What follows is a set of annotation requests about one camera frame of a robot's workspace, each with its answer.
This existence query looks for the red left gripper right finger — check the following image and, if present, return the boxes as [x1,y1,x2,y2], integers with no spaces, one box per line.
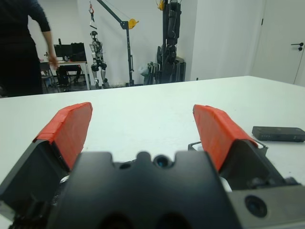
[192,104,286,191]

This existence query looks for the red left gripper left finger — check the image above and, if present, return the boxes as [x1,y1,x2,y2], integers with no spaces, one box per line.
[0,102,93,213]

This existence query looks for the black camera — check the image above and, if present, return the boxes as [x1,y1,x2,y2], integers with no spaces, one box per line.
[252,126,305,143]

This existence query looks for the grey metal chair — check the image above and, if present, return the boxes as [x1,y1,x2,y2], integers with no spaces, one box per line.
[40,68,61,94]

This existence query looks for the black bag under desk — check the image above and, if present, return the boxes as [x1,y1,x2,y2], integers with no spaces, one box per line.
[56,65,82,87]

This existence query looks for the white desk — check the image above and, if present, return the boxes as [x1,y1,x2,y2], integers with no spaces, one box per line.
[39,60,92,91]

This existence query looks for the black computer monitor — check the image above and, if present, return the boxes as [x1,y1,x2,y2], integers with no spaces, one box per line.
[53,44,72,62]

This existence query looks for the silver black humanoid robot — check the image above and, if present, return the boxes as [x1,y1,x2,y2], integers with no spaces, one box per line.
[89,31,110,89]

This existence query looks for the black hard case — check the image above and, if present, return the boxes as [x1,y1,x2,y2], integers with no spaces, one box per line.
[71,42,87,62]

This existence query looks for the black folded chairs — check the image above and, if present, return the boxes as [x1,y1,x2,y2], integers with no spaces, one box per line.
[143,61,161,85]

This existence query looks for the person in black clothes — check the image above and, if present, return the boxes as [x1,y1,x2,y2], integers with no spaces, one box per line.
[0,0,59,97]

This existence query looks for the white plastic bag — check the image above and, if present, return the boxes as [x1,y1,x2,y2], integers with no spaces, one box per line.
[139,63,150,77]

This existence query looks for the tall black robot rack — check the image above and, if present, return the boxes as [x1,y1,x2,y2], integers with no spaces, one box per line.
[156,0,187,84]

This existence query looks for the black crane with yellow pulley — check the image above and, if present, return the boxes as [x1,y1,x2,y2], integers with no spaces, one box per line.
[96,0,140,87]

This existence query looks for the white door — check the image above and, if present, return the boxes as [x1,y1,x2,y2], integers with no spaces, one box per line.
[248,0,305,86]

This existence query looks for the black door handle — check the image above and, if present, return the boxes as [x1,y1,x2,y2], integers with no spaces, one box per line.
[290,42,305,52]

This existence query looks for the red hook with strap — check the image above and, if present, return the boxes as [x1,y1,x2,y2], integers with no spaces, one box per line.
[88,1,96,29]

